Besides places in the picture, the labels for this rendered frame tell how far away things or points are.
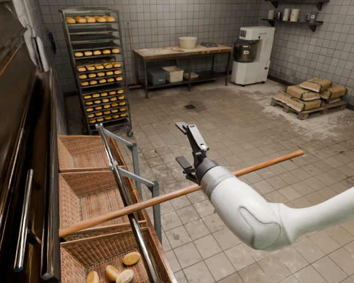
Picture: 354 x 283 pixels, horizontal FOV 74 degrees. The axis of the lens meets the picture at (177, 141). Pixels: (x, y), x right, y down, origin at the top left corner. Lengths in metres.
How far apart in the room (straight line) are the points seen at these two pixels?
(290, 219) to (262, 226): 0.16
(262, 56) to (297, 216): 5.85
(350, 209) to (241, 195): 0.22
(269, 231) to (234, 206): 0.08
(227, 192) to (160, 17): 5.64
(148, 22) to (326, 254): 5.24
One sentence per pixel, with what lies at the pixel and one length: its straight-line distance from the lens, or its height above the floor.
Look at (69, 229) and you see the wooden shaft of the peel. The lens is 0.97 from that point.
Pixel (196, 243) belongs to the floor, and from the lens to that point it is 2.34.
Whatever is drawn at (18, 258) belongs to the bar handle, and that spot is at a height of 1.47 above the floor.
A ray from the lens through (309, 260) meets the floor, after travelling 2.51.
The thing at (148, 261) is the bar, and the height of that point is 1.18.
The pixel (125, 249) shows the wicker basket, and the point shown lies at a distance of 1.59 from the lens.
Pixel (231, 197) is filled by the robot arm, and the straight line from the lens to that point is 0.55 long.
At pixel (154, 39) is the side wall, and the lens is 6.02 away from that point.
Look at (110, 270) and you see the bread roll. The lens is 1.49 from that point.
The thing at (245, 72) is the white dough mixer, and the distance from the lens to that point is 6.15.
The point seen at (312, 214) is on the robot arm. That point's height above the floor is 1.47.
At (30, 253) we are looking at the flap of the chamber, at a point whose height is 1.41.
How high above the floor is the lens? 1.91
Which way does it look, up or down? 31 degrees down
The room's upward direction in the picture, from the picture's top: straight up
